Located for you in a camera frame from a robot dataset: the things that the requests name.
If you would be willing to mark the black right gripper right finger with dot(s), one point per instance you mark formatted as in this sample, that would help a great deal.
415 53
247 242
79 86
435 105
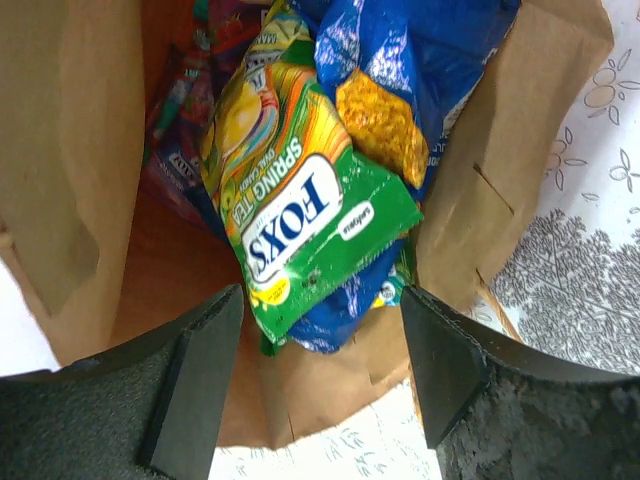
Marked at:
493 408

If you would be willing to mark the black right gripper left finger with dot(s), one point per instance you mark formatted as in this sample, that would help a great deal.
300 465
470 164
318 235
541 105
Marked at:
149 408

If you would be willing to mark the red paper bag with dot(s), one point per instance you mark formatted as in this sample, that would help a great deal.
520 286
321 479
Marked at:
98 265

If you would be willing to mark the green Fox's spring tea candy bag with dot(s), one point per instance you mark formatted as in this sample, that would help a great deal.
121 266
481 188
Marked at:
314 224

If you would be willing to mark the blue Doritos chip bag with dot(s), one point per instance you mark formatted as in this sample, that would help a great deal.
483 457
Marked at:
399 74

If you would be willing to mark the purple Fox's berries candy bag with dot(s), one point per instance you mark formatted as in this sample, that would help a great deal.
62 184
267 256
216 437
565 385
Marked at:
191 50

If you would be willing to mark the floral patterned table mat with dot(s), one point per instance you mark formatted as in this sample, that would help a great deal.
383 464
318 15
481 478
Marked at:
560 247

